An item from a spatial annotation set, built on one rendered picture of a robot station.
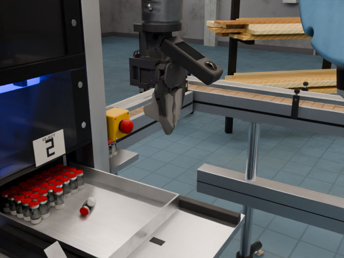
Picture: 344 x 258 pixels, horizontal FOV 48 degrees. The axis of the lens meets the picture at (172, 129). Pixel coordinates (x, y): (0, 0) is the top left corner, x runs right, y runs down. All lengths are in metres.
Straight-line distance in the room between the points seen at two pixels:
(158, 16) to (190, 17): 9.17
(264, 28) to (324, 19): 2.98
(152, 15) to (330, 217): 1.23
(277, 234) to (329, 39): 2.17
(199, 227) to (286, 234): 1.60
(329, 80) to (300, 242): 1.71
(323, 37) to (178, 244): 0.60
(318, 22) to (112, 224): 0.67
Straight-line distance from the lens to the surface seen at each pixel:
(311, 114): 1.51
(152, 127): 1.41
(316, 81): 3.56
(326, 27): 0.26
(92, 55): 0.95
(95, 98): 0.98
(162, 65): 0.69
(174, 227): 0.84
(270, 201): 1.73
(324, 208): 1.68
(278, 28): 3.29
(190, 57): 0.68
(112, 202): 0.92
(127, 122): 1.04
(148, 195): 0.93
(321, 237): 2.45
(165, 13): 0.68
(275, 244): 2.32
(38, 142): 0.87
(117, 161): 1.13
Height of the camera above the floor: 1.36
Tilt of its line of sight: 20 degrees down
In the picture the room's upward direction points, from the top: straight up
